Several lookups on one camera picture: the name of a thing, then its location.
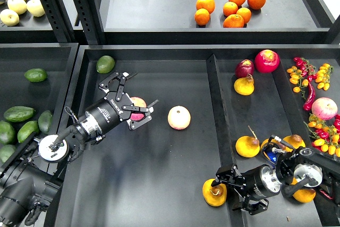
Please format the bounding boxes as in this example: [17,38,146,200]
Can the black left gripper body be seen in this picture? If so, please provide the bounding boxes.
[85,91,133,134]

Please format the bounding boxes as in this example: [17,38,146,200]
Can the pink red apple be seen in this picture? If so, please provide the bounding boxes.
[130,97,147,121]

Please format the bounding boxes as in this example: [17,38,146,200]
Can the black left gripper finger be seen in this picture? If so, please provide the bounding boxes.
[98,71,137,102]
[122,100,159,130]

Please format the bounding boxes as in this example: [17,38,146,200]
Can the black tray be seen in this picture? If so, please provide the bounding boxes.
[1,43,78,134]
[55,46,339,226]

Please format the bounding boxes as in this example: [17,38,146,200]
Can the orange middle right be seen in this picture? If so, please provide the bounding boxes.
[237,7,252,24]

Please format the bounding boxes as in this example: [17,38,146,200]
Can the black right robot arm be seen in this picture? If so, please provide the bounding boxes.
[211,136,339,215]

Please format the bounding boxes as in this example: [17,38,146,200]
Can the pale yellow pear front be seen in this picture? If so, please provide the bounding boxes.
[0,9,20,27]

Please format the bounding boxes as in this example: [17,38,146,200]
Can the black left tray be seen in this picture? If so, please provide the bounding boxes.
[1,43,78,134]

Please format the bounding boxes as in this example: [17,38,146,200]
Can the black shelf frame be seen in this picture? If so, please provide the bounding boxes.
[1,0,339,45]

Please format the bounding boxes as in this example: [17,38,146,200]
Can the dark avocado left edge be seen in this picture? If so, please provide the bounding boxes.
[0,121,16,145]

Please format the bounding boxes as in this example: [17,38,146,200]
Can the orange centre small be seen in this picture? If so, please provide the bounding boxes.
[223,2,239,17]

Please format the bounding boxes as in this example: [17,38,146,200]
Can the yellow pear brown top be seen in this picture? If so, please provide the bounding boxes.
[283,134,305,149]

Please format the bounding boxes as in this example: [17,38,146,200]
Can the orange front bottom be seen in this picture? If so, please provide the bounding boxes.
[223,14,244,28]

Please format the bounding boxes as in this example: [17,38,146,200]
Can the orange lower left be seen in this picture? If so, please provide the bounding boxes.
[194,9,210,26]

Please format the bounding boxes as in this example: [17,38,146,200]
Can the cherry tomato bunch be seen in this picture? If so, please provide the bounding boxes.
[304,114,339,158]
[286,57,334,99]

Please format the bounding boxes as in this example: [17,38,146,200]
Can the green avocado left tray middle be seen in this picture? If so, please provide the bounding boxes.
[17,121,40,143]

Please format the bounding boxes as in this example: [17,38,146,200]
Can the orange top left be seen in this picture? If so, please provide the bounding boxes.
[195,0,215,14]

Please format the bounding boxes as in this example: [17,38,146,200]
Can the yellow pear right tray bottom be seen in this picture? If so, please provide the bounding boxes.
[293,187,316,203]

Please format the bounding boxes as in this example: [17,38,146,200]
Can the red chili pepper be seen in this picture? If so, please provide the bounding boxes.
[302,83,316,111]

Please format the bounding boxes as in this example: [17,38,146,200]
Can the pink apple far right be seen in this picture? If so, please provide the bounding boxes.
[311,97,338,120]

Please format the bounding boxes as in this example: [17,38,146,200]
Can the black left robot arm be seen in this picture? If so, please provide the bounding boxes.
[1,71,154,226]

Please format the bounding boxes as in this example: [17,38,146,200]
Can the green avocado left tray right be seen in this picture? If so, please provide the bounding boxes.
[38,110,53,134]

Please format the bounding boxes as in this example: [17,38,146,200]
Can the lower cherry tomato bunch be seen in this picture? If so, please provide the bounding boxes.
[304,114,339,158]

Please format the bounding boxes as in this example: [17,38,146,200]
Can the pale yellow pink apple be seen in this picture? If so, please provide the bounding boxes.
[167,106,191,130]

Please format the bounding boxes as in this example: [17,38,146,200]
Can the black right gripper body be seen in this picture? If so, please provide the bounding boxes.
[233,164,282,201]

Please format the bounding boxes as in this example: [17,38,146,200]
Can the dark red small apple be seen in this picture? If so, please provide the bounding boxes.
[235,59,254,78]

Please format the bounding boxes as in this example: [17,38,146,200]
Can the red apple right tray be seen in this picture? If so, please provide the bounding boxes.
[254,49,281,73]

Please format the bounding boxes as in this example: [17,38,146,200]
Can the pale yellow pear right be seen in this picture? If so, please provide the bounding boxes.
[27,0,45,17]

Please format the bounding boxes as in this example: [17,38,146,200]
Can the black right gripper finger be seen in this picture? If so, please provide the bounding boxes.
[211,164,243,188]
[232,195,269,215]

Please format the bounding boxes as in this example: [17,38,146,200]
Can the upper cherry tomato bunch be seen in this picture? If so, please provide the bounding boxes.
[286,57,334,99]

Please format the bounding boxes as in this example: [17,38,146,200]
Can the green avocado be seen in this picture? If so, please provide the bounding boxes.
[0,145,16,163]

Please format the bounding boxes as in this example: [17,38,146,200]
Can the green avocado tray corner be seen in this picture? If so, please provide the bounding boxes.
[96,55,115,74]

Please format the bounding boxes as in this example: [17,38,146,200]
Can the green avocado left tray top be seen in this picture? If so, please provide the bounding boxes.
[24,68,47,82]

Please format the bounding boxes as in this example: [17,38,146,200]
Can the dark green avocado left tray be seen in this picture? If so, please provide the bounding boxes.
[4,106,36,122]

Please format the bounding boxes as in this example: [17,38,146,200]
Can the black centre tray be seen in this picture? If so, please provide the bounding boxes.
[55,46,339,226]

